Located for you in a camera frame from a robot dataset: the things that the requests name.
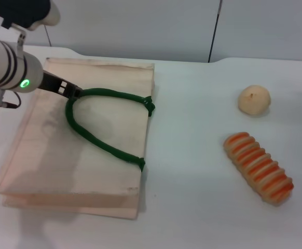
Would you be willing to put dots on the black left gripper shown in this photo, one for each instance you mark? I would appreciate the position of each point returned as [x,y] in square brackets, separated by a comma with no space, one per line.
[51,82]

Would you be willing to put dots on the round pale pastry bun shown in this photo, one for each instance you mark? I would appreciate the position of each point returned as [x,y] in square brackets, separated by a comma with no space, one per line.
[254,101]

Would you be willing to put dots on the orange striped long bread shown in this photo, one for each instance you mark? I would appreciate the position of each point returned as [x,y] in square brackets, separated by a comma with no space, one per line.
[258,168]

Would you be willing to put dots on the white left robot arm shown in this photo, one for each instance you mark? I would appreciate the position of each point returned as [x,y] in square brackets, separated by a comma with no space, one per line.
[0,64]

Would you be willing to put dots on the left wrist camera housing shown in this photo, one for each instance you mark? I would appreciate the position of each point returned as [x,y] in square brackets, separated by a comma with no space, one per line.
[18,10]

